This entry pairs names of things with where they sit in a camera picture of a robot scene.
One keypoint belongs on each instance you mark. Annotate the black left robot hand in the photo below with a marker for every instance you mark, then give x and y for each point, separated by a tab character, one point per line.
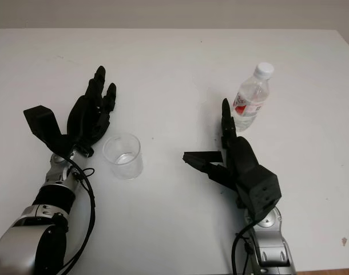
85	117

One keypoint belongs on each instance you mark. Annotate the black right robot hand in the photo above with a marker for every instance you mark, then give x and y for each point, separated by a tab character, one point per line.
244	157

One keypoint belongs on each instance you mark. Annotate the clear plastic water bottle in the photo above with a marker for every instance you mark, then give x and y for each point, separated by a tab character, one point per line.
250	103

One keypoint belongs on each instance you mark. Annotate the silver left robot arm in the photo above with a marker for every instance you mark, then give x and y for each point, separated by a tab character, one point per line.
28	235

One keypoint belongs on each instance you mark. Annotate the clear plastic cup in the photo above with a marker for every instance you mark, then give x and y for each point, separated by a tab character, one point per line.
123	159

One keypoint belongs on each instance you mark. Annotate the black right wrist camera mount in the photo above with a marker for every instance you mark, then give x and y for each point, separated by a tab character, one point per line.
260	189

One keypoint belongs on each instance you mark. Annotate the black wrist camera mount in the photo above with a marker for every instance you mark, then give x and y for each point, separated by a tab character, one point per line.
44	123
260	189

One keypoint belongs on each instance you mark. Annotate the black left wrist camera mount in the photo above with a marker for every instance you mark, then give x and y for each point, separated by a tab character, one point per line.
44	123

